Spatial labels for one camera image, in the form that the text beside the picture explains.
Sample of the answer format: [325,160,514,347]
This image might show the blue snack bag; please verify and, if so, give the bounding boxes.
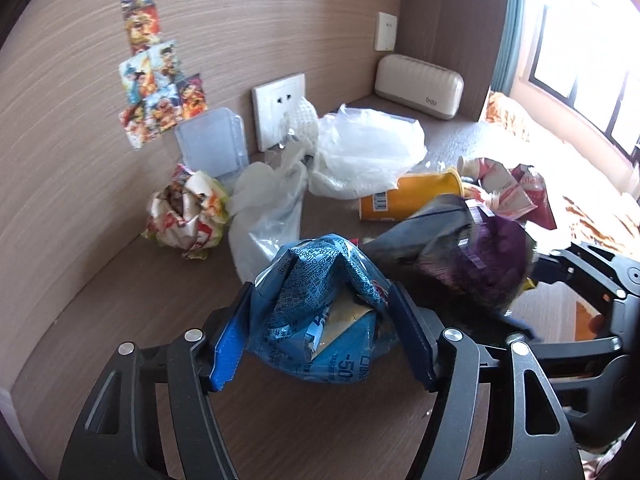
[247,234,399,385]

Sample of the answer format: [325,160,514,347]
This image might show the dark purple snack bag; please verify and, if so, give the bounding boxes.
[361,194,535,313]

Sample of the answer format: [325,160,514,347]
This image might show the black framed window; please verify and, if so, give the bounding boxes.
[528,0,639,162]

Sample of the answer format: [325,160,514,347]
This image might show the large white plastic bag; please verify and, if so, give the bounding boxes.
[308,105,427,200]

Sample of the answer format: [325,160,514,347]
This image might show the white foam net sleeve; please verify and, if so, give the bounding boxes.
[284,98,319,155]

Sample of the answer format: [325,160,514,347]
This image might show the orange bed cover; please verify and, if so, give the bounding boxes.
[485,91,639,260]

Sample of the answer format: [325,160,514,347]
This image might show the white wall socket upper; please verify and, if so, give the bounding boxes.
[374,12,398,52]

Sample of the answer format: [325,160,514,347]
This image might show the clear plastic box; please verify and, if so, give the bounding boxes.
[176,107,248,178]

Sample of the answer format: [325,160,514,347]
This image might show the clear crumpled plastic bag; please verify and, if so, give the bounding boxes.
[228,141,308,282]

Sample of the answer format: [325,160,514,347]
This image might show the yellow paper cup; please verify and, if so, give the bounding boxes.
[359,168,463,221]

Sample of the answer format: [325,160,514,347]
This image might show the anime stickers on wall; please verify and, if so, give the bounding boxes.
[118,0,208,151]

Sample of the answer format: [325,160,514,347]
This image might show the colourful food wrapper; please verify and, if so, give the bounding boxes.
[141,165,230,260]

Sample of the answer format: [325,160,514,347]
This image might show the white wall socket lower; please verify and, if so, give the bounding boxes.
[252,73,306,152]

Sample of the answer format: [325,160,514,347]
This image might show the red white carton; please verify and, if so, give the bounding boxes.
[457,156,556,230]

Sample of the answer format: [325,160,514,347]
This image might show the white wall socket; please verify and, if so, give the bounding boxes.
[252,73,306,152]
[374,12,398,52]

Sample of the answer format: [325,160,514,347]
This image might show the cream tissue box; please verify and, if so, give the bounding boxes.
[374,54,464,120]

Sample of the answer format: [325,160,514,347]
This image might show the teal curtain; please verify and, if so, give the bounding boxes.
[490,0,525,94]

